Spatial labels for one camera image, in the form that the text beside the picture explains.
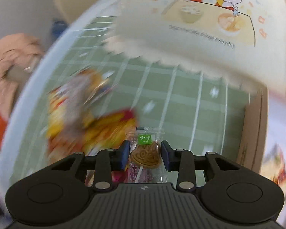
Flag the pink gift box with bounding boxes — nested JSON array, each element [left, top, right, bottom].
[[237, 88, 269, 173]]

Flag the person's hand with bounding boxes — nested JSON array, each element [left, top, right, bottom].
[[0, 33, 45, 120]]

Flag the hawthorn lollipop clear packet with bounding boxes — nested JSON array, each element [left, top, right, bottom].
[[128, 127, 166, 183]]

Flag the yellow red snack packet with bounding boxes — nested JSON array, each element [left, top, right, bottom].
[[47, 68, 137, 163]]

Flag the green grid tablecloth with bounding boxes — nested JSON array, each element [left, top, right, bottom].
[[10, 16, 250, 182]]

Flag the cream cartoon snack bag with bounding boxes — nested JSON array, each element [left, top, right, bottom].
[[105, 0, 286, 94]]

